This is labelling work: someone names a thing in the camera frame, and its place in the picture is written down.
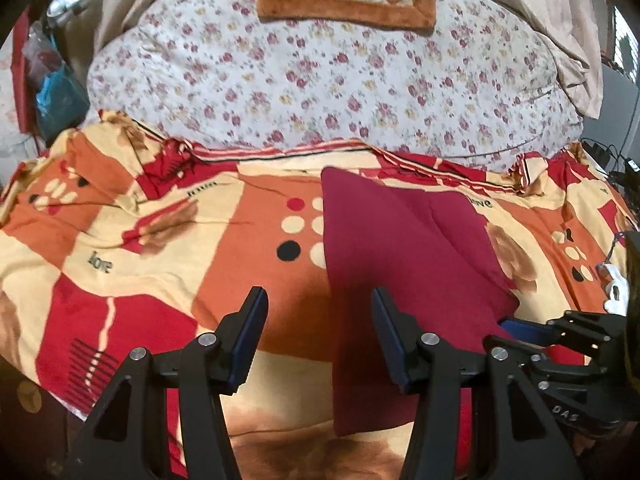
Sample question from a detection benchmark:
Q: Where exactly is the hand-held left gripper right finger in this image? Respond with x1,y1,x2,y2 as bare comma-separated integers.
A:
371,287,583,480

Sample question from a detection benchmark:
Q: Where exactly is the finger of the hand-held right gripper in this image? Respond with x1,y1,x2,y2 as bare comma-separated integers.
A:
527,352,608,397
500,310,627,357

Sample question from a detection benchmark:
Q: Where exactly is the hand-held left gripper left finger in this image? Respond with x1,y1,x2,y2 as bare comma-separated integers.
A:
62,286,271,480

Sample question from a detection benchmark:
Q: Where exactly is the dark red garment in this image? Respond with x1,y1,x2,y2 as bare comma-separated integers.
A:
320,166,521,437

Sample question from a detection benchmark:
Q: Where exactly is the orange red printed blanket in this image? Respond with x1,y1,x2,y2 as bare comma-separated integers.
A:
0,110,640,480

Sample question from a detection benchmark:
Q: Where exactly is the white floral quilt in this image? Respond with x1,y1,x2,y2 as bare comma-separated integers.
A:
86,0,585,173

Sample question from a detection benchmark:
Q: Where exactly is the blue plastic bag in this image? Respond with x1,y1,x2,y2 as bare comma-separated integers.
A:
35,62,92,143

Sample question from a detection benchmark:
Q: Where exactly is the beige cloth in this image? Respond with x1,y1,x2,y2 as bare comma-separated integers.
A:
462,0,607,120

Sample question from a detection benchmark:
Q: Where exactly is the red board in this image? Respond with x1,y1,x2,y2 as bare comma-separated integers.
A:
12,10,40,136

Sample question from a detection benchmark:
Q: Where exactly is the beige curtain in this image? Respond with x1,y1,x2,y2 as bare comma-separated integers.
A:
95,0,168,56

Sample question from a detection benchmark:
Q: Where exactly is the black cable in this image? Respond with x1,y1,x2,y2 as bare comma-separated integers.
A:
581,137,632,181

